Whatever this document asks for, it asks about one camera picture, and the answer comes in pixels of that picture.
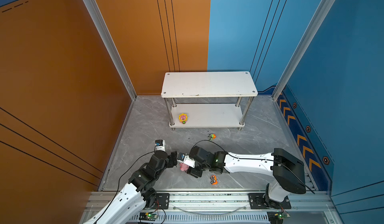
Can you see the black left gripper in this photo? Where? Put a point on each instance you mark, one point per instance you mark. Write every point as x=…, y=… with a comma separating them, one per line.
x=172, y=159

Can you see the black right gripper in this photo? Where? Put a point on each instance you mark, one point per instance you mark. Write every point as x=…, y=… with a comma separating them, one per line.
x=193, y=172

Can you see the pink sheep toy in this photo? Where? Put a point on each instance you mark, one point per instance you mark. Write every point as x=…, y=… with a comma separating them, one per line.
x=184, y=167

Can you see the yellow flower doll toy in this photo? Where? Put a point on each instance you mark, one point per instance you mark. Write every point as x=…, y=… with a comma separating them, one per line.
x=183, y=118

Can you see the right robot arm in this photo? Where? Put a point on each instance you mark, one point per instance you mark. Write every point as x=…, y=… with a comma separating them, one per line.
x=287, y=170

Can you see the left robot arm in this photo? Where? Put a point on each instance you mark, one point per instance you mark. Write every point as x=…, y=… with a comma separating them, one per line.
x=138, y=193

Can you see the white two-tier shelf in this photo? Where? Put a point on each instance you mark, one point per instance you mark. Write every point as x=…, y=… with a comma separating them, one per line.
x=236, y=84

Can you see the orange toy race car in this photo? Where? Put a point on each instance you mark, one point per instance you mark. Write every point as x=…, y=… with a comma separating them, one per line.
x=214, y=180

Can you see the green orange toy truck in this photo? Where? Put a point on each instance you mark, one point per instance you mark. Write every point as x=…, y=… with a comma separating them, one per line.
x=211, y=137

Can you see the left green circuit board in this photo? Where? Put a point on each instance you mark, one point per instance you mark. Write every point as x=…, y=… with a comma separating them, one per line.
x=148, y=217

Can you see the green circuit board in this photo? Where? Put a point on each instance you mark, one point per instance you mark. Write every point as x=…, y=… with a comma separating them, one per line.
x=148, y=217
x=278, y=218

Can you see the right green circuit board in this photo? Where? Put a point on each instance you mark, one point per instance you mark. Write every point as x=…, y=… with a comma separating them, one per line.
x=278, y=218

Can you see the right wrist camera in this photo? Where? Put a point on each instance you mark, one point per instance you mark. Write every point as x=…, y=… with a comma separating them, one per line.
x=184, y=158

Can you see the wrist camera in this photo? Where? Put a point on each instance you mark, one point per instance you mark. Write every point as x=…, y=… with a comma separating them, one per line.
x=160, y=145
x=184, y=158

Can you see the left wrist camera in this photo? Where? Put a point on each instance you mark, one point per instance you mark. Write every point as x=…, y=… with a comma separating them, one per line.
x=160, y=145

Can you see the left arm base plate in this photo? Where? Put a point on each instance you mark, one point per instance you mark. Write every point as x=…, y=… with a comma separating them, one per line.
x=159, y=200

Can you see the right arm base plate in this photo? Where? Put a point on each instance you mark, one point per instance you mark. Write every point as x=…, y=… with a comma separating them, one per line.
x=260, y=201

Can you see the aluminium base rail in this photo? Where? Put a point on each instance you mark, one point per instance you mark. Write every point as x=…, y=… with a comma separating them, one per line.
x=232, y=207

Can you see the left aluminium corner post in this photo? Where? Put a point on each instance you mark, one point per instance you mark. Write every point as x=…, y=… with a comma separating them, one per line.
x=101, y=26

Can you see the aluminium corner post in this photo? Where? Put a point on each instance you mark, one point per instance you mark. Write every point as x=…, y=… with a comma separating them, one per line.
x=101, y=26
x=311, y=30

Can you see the right aluminium corner post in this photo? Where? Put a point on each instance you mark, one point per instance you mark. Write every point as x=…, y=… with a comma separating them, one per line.
x=311, y=30

